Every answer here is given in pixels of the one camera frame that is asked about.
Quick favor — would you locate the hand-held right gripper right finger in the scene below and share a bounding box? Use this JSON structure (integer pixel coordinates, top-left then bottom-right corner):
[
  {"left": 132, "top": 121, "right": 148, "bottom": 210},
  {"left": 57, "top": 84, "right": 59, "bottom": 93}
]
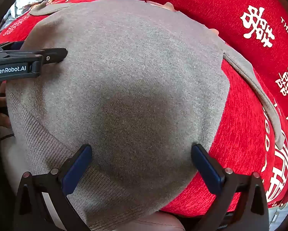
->
[{"left": 191, "top": 144, "right": 270, "bottom": 231}]

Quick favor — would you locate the grey knit sweater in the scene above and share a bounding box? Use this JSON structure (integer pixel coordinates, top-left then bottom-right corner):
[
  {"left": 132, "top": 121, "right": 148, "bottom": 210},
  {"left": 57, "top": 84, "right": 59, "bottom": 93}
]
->
[{"left": 0, "top": 0, "right": 287, "bottom": 231}]

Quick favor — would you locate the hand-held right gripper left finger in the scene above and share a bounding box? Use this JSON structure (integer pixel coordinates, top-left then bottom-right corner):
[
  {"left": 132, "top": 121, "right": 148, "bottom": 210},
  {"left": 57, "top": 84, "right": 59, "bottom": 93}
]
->
[{"left": 13, "top": 144, "right": 93, "bottom": 231}]

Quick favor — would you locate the red printed blanket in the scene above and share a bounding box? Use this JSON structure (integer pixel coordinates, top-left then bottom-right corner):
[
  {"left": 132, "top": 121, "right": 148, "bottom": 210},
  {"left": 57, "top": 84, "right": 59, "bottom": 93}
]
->
[{"left": 0, "top": 0, "right": 288, "bottom": 218}]

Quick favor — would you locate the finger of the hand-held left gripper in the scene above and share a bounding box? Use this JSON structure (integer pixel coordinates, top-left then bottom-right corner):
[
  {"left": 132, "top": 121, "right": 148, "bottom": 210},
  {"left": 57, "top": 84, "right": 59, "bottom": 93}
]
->
[
  {"left": 0, "top": 41, "right": 46, "bottom": 59},
  {"left": 39, "top": 48, "right": 68, "bottom": 65}
]

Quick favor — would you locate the brown leather cushion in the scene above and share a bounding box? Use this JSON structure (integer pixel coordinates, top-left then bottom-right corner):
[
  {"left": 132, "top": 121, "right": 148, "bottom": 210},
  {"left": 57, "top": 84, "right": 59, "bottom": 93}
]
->
[{"left": 127, "top": 210, "right": 186, "bottom": 231}]

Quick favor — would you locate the person's left hand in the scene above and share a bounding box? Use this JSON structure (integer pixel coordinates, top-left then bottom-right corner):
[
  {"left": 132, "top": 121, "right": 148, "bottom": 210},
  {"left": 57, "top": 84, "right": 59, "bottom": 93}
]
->
[{"left": 0, "top": 84, "right": 13, "bottom": 137}]

